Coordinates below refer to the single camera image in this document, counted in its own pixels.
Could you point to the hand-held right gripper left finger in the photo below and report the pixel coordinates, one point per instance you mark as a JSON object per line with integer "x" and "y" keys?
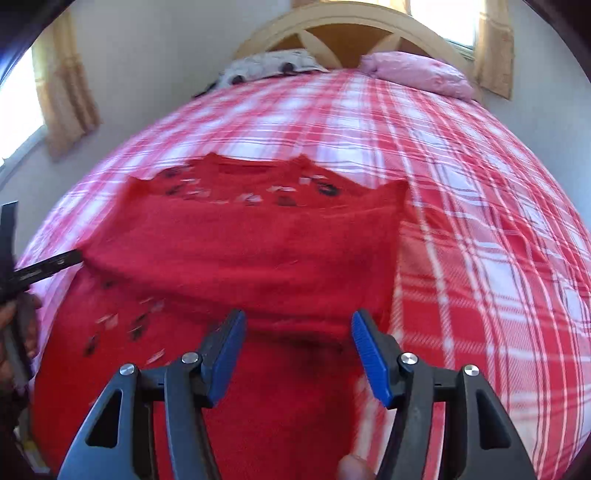
{"x": 224, "y": 355}

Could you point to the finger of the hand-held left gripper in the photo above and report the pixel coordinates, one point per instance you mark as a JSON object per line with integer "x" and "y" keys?
{"x": 8, "y": 240}
{"x": 48, "y": 267}

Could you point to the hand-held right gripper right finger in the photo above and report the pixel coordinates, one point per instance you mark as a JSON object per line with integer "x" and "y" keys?
{"x": 371, "y": 360}

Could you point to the red knitted sweater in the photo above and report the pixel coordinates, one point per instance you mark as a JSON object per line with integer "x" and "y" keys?
{"x": 258, "y": 258}

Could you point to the person's left hand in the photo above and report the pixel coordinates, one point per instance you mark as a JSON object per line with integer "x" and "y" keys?
{"x": 23, "y": 323}

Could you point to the person's right hand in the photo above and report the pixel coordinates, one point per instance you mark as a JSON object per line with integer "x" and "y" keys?
{"x": 356, "y": 468}

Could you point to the white framed window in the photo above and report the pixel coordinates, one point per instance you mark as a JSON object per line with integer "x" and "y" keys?
{"x": 21, "y": 106}
{"x": 443, "y": 21}

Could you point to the bed with red plaid sheet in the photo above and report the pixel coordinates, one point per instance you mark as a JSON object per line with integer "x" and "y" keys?
{"x": 485, "y": 254}

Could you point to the yellow curtain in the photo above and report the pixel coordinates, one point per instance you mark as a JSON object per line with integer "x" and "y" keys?
{"x": 64, "y": 87}
{"x": 496, "y": 46}

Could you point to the dark cloth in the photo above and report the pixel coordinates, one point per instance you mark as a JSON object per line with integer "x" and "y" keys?
{"x": 203, "y": 90}

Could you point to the pink pillow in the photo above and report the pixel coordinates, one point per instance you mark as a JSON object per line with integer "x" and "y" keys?
{"x": 415, "y": 74}

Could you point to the white patterned pillow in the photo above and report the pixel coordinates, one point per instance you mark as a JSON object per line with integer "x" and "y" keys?
{"x": 272, "y": 64}

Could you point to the cream wooden headboard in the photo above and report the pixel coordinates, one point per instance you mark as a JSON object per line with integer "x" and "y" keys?
{"x": 351, "y": 41}

